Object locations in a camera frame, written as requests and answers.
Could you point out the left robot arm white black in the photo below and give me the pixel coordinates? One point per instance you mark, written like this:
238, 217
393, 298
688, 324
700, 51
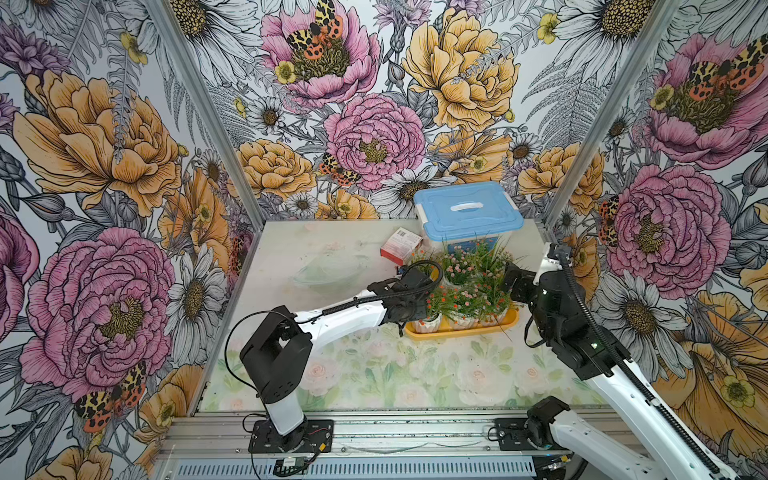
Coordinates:
276, 355

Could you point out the yellow plastic tray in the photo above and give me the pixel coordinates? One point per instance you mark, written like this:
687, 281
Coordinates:
441, 327

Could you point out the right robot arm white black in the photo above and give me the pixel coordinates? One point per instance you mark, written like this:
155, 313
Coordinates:
558, 310

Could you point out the floral table mat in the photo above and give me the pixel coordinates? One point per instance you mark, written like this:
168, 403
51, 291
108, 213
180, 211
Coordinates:
381, 370

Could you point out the red flower potted plant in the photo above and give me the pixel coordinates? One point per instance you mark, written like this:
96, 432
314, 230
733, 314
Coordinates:
494, 304
438, 302

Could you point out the green potted plant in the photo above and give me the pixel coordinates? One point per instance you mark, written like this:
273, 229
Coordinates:
464, 312
420, 258

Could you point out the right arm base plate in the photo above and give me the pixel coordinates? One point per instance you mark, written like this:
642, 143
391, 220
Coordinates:
516, 433

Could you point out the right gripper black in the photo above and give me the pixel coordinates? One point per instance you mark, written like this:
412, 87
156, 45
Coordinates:
525, 280

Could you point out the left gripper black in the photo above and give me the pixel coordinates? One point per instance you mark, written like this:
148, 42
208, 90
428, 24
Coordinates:
420, 312

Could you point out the green potted plant back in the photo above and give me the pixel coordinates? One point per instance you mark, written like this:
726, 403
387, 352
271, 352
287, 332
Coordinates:
464, 312

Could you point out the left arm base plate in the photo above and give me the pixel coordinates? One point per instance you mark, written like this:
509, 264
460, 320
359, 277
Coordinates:
311, 436

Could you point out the red white small carton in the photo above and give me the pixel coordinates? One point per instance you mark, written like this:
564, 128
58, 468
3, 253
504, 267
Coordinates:
399, 247

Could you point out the pink flower potted plant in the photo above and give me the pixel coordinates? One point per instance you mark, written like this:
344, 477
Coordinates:
460, 265

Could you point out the white vented cable duct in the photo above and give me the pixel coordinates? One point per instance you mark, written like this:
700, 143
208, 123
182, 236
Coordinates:
503, 467

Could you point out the blue lid storage box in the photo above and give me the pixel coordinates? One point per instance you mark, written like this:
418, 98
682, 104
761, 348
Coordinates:
462, 215

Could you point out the aluminium front rail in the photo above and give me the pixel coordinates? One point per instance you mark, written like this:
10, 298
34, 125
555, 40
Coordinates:
356, 433

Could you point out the orange bud potted plant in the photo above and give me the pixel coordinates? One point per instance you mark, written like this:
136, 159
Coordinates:
491, 261

